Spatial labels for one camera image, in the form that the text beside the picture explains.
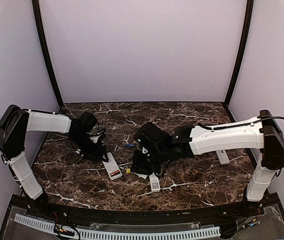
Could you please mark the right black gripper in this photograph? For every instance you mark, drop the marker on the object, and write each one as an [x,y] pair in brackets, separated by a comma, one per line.
[138,167]

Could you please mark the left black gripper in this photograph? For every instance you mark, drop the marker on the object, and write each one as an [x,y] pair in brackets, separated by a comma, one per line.
[97,153]

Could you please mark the white square battery cover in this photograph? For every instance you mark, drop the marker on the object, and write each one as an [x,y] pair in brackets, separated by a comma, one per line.
[143,176]

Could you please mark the white TCL air-conditioner remote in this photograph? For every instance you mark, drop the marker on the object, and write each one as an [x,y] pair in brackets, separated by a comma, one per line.
[112,166]

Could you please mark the slim white remote control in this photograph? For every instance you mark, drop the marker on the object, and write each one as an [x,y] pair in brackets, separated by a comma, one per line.
[154,183]

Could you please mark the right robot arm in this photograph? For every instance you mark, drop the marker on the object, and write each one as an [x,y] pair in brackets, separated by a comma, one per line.
[262,133]

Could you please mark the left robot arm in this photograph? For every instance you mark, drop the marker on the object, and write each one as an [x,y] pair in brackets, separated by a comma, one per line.
[16,122]

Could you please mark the battery in TCL remote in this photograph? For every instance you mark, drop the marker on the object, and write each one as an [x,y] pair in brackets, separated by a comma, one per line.
[115,173]

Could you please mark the white remote at right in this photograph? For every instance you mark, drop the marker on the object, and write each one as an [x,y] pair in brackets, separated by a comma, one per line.
[222,157]

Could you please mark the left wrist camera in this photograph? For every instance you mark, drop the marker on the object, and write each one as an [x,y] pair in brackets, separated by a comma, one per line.
[99,136]

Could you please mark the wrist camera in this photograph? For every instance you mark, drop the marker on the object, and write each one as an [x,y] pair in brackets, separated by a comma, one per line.
[144,142]
[99,136]

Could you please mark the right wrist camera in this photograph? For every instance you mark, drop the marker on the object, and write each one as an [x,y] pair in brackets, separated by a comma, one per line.
[144,142]

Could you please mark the black front rail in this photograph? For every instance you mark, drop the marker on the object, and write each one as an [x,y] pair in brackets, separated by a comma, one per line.
[221,214]

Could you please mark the white slotted cable duct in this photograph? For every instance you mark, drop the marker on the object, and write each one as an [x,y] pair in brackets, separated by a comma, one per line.
[101,231]

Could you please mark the left black frame post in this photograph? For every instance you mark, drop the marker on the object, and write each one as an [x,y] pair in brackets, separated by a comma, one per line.
[45,52]

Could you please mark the black frame post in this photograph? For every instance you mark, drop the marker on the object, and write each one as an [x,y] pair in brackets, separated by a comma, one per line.
[240,53]
[45,52]

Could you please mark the right black frame post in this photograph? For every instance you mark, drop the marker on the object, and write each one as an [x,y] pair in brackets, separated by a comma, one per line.
[240,53]

